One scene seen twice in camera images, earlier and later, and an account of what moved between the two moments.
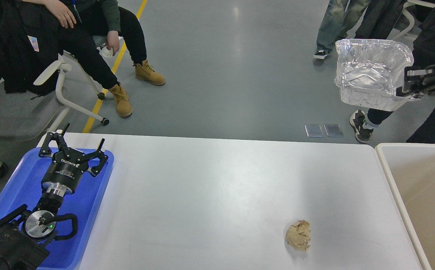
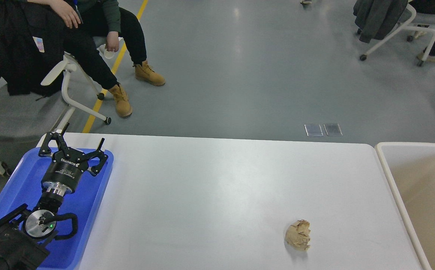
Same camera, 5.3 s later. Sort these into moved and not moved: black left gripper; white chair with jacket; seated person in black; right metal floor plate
Moved: white chair with jacket
Not moved: black left gripper; right metal floor plate; seated person in black
